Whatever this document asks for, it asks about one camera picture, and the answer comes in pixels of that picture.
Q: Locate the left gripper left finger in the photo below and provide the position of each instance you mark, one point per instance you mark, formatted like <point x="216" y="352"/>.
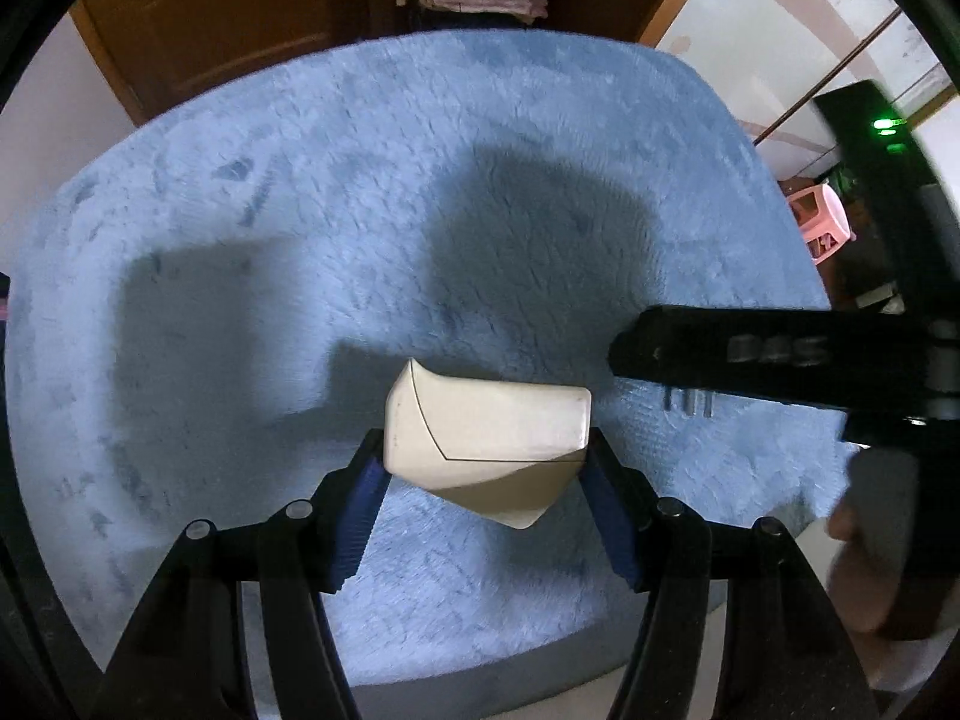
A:
<point x="183" y="653"/>

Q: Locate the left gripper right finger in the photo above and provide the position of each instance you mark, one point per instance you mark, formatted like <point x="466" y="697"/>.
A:
<point x="637" y="532"/>

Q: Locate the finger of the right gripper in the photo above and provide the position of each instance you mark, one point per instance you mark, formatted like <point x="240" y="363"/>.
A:
<point x="834" y="359"/>

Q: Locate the beige angular box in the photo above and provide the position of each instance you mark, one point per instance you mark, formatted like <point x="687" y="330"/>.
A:
<point x="503" y="450"/>

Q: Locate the person's right hand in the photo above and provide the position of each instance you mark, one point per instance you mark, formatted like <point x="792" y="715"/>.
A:
<point x="872" y="521"/>

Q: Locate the pink plastic stool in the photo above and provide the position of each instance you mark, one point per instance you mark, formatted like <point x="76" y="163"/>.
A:
<point x="822" y="220"/>

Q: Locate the white plastic tray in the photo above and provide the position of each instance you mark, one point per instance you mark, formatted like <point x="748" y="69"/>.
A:
<point x="447" y="697"/>

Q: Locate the white sliding wardrobe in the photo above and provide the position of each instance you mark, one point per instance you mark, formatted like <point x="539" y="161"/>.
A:
<point x="767" y="60"/>

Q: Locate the blue fuzzy table cloth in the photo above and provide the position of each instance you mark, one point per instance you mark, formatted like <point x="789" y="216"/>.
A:
<point x="207" y="318"/>

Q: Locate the brown wooden door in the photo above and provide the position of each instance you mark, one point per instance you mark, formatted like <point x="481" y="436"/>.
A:
<point x="156" y="54"/>

